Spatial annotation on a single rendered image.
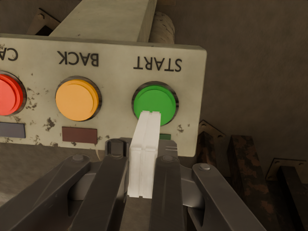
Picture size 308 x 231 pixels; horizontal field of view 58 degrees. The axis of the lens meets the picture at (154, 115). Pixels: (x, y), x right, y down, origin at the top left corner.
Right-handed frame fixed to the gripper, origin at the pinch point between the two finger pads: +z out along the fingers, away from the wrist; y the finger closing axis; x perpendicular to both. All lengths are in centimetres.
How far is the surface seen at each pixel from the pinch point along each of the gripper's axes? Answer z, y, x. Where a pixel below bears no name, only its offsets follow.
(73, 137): 9.2, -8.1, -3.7
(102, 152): 22.4, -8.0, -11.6
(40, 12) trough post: 69, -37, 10
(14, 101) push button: 8.3, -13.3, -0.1
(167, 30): 59, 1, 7
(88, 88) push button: 8.6, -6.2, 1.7
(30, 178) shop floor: 98, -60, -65
